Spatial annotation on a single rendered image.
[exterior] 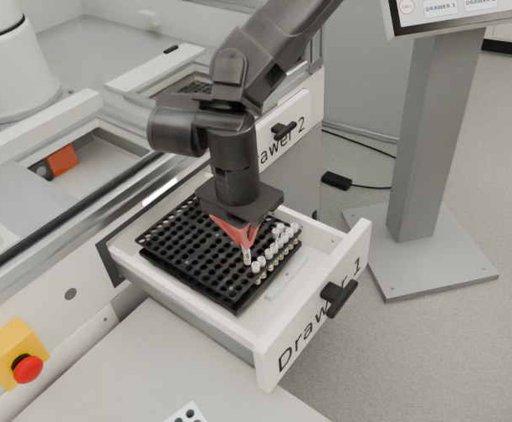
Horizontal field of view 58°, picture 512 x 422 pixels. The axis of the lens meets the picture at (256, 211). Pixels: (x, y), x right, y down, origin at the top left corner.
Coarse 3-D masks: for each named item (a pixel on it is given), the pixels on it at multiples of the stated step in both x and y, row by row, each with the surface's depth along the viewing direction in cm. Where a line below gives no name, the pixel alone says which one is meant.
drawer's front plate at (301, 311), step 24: (360, 240) 72; (336, 264) 67; (360, 264) 77; (312, 288) 64; (288, 312) 61; (312, 312) 66; (264, 336) 59; (288, 336) 62; (312, 336) 71; (264, 360) 58; (264, 384) 63
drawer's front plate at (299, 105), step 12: (300, 96) 104; (288, 108) 102; (300, 108) 106; (264, 120) 98; (276, 120) 100; (288, 120) 104; (300, 120) 108; (264, 132) 98; (300, 132) 110; (264, 144) 100; (276, 144) 103; (288, 144) 108; (276, 156) 105; (264, 168) 103
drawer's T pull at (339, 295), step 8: (352, 280) 67; (328, 288) 66; (336, 288) 66; (344, 288) 66; (352, 288) 66; (320, 296) 66; (328, 296) 65; (336, 296) 65; (344, 296) 65; (336, 304) 64; (344, 304) 65; (328, 312) 63; (336, 312) 63
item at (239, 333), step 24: (192, 192) 91; (144, 216) 83; (288, 216) 81; (120, 240) 80; (312, 240) 81; (336, 240) 77; (120, 264) 78; (144, 264) 82; (288, 264) 80; (312, 264) 79; (144, 288) 77; (168, 288) 70; (264, 288) 76; (288, 288) 76; (192, 312) 69; (216, 312) 66; (240, 312) 73; (264, 312) 73; (216, 336) 68; (240, 336) 63
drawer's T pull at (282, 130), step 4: (276, 124) 100; (280, 124) 100; (288, 124) 99; (292, 124) 99; (296, 124) 100; (272, 128) 99; (276, 128) 98; (280, 128) 98; (284, 128) 98; (288, 128) 98; (292, 128) 99; (276, 132) 99; (280, 132) 97; (284, 132) 97; (288, 132) 99; (276, 136) 96; (280, 136) 97; (276, 140) 96
